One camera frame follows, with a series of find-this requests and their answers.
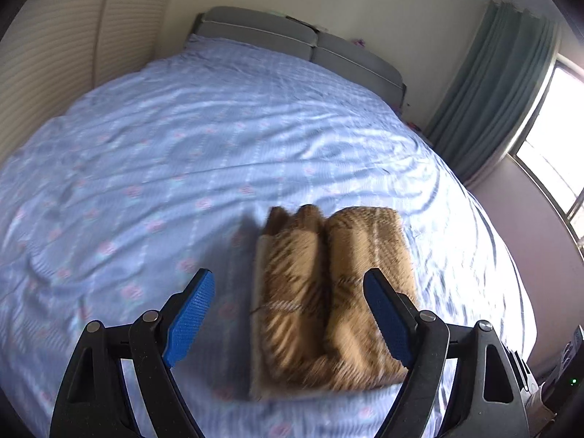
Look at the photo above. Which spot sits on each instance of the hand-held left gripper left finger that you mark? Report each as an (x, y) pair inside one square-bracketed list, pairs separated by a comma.
[(189, 319)]

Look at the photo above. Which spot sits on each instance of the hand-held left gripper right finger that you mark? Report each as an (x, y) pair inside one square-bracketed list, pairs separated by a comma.
[(388, 319)]

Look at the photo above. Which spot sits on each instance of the brown cream plaid knit sweater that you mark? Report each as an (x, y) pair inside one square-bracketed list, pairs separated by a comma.
[(310, 310)]

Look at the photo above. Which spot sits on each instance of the bed with blue floral sheet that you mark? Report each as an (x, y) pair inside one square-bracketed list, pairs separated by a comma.
[(182, 146)]

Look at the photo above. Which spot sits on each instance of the window with metal bars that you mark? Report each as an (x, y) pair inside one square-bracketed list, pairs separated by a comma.
[(554, 155)]

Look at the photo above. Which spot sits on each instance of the green curtain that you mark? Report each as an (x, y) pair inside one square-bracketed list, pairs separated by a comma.
[(492, 100)]

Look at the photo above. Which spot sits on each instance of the grey headboard cushion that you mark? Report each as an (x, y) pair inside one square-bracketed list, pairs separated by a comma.
[(255, 29), (360, 66)]

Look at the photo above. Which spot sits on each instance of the small purple toy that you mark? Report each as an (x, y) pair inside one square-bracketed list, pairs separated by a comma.
[(360, 42)]

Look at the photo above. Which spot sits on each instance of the cream sliding door wardrobe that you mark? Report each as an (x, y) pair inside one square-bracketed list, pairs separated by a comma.
[(68, 45)]

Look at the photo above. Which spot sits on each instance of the flat black object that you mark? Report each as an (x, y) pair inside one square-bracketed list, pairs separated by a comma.
[(299, 21)]

